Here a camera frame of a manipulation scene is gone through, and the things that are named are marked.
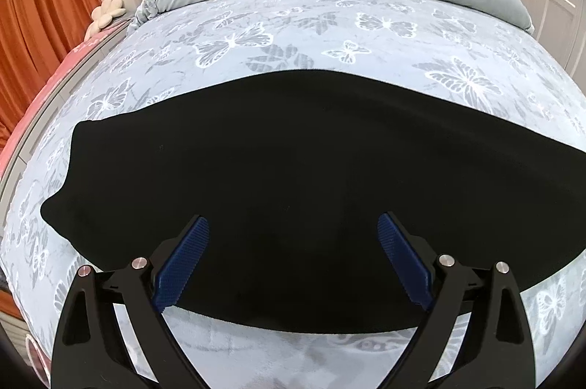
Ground black pants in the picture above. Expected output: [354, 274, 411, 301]
[40, 68, 586, 334]

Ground bed with butterfly sheet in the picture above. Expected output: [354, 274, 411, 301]
[0, 0, 586, 389]

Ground pink bench cushion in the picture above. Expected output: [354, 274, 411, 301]
[0, 23, 133, 170]

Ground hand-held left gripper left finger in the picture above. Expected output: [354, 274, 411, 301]
[50, 215, 216, 389]

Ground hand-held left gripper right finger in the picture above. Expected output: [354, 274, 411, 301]
[376, 212, 537, 389]

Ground white flower cushion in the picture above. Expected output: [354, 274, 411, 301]
[85, 0, 126, 39]

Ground orange curtain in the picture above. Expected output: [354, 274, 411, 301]
[0, 0, 159, 138]

